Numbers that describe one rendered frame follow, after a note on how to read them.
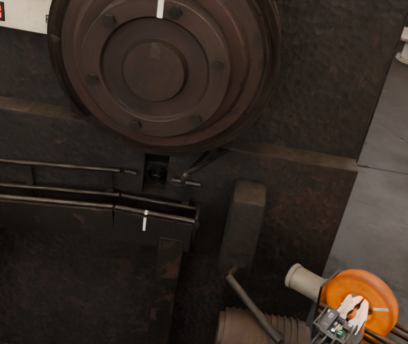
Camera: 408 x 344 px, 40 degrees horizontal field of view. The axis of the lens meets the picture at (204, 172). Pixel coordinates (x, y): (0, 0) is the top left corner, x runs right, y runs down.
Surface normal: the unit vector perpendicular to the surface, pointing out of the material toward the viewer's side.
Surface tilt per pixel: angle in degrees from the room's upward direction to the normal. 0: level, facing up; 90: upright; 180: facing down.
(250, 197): 0
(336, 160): 0
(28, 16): 90
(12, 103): 0
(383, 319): 90
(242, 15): 90
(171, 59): 90
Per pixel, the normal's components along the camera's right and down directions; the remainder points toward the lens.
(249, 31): -0.11, 0.54
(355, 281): -0.66, 0.34
